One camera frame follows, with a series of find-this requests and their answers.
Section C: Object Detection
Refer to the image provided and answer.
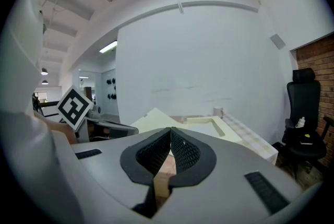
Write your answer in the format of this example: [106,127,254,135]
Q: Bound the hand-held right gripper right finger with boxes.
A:
[152,127,323,224]

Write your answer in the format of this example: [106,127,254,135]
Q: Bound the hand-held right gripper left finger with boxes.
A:
[53,127,172,219]

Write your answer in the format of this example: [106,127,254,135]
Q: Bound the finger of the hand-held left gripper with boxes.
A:
[87,116,139,142]

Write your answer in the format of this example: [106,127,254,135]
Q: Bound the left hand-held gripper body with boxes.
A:
[55,84,103,143]

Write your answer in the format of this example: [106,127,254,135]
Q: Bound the cream box item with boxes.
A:
[129,107,244,146]

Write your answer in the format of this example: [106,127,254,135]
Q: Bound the person's left forearm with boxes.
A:
[33,110,79,145]

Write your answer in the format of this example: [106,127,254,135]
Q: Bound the checkered table cloth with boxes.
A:
[221,112,279,165]

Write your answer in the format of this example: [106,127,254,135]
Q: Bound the white mug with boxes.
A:
[213,106,225,119]

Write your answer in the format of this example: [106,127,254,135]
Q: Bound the fluorescent ceiling light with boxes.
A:
[99,40,118,54]

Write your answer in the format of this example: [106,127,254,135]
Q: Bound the black and yellow pouch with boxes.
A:
[299,133,314,146]

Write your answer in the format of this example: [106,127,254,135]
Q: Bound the black office chair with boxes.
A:
[271,67,334,181]

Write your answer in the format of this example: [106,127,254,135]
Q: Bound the black headsets on wall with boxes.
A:
[105,77,117,100]

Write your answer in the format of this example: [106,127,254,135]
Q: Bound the grey wall box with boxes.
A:
[269,33,285,50]

